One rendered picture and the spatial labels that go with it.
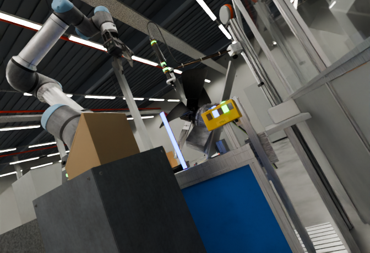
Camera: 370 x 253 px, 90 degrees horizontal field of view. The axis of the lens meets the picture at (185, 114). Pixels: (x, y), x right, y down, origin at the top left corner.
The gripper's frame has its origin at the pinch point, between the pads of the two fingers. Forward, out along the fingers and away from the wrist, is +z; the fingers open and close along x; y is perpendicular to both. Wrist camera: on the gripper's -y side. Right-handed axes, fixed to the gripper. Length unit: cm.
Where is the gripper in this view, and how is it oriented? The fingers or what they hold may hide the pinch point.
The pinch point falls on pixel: (127, 69)
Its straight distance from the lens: 99.7
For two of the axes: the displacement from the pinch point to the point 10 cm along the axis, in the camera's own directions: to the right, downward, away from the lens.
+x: 8.3, -4.4, -3.4
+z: 4.1, 9.0, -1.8
